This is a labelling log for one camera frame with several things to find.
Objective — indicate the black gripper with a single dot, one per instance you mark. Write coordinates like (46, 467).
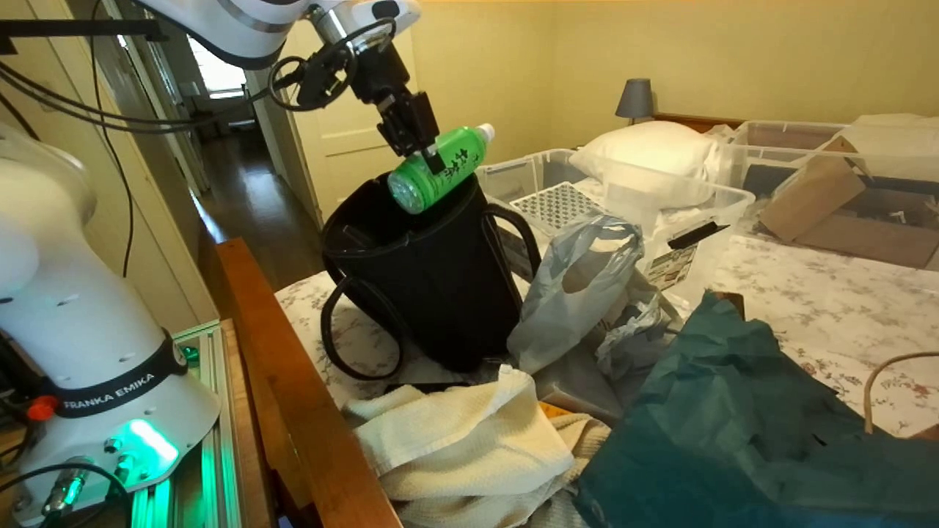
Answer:
(360, 58)

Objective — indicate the green bottle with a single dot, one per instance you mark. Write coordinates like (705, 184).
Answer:
(426, 178)

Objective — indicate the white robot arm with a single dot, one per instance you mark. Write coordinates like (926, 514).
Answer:
(118, 407)

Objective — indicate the clear plastic storage bin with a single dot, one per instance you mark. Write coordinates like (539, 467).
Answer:
(667, 211)

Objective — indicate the black fabric bag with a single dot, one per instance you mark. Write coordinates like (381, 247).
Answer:
(438, 281)

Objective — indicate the grey plastic bag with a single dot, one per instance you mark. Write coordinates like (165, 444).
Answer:
(576, 287)

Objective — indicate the white panel door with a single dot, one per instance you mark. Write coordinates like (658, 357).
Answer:
(342, 146)

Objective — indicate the checkered calibration board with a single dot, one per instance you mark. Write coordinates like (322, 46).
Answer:
(557, 211)

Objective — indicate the grey table lamp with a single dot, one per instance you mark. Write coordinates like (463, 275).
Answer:
(637, 101)

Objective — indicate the white pillow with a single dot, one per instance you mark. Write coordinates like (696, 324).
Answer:
(665, 146)

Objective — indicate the cream white cloth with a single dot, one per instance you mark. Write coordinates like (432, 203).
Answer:
(486, 456)

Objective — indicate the wooden bed footboard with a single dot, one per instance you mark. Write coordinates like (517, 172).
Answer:
(313, 461)

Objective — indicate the brown cardboard box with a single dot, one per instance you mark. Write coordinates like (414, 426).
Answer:
(811, 196)

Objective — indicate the teal green cloth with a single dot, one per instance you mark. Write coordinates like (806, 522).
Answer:
(730, 434)

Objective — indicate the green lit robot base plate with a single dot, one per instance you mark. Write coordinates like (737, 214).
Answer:
(203, 492)

